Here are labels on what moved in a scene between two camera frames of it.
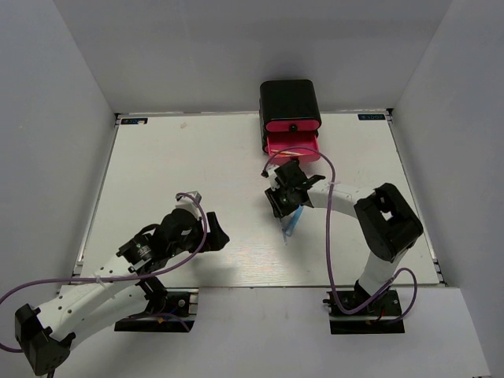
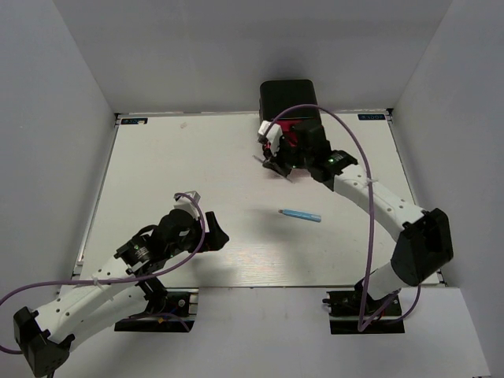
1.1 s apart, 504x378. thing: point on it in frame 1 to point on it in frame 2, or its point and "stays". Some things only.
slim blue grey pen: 283,235 to 257,158
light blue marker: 293,220 to 302,215
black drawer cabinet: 287,99 stays
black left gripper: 216,239 stays
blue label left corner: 134,121 stays
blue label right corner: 372,116 stays
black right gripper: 279,210 to 275,164
